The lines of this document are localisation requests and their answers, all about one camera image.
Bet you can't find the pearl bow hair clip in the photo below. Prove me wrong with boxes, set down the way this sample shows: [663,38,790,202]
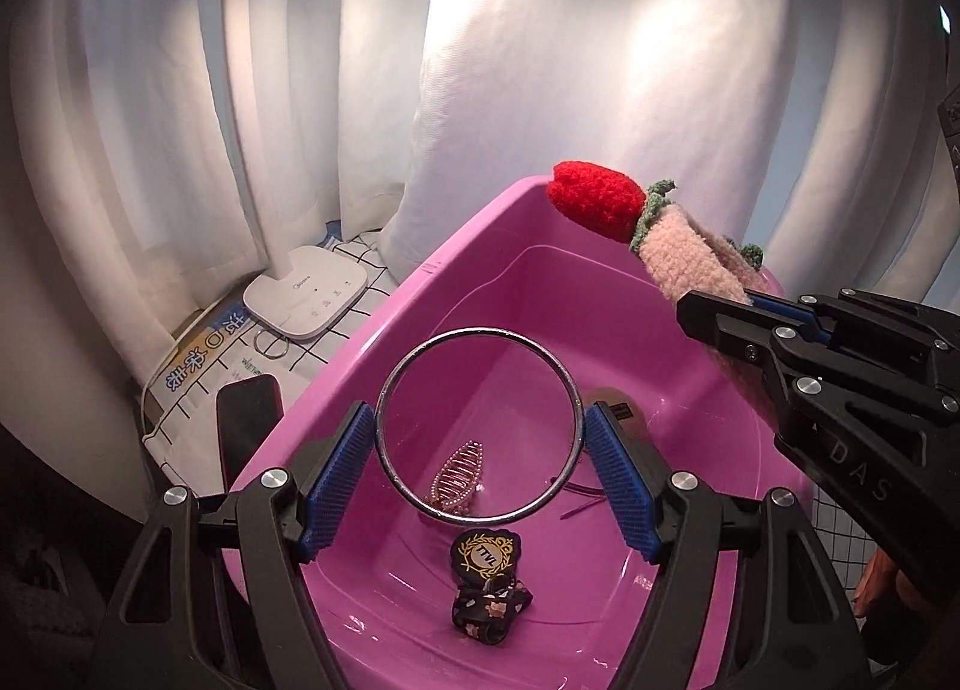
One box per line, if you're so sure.
[428,440,483,516]

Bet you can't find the pink strawberry plush headband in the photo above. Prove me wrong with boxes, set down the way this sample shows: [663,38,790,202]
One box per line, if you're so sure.
[547,160,781,305]

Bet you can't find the pink plastic tub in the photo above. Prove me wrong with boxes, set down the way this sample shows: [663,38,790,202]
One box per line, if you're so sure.
[247,178,812,688]

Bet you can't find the blue printed cardboard box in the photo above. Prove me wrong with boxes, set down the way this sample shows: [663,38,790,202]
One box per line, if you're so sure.
[146,300,251,415]

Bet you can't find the dark metal hair clips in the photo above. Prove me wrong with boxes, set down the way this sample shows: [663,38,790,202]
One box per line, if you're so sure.
[558,481,607,521]

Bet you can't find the white curtain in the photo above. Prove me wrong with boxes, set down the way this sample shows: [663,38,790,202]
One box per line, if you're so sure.
[0,0,960,428]

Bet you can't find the black gold embroidered badge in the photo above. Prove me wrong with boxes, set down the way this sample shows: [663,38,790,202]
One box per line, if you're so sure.
[449,529,523,584]

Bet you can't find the white lamp base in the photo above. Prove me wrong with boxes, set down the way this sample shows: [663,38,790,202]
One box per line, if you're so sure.
[242,247,368,341]

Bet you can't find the large silver bangle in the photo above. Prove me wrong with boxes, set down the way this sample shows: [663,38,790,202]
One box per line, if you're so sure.
[376,326,584,527]

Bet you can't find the black smartphone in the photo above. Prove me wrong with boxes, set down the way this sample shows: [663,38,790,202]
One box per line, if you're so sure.
[215,373,285,490]

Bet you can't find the black floral scrunchie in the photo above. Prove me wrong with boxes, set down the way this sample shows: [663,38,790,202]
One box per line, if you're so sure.
[451,571,534,646]

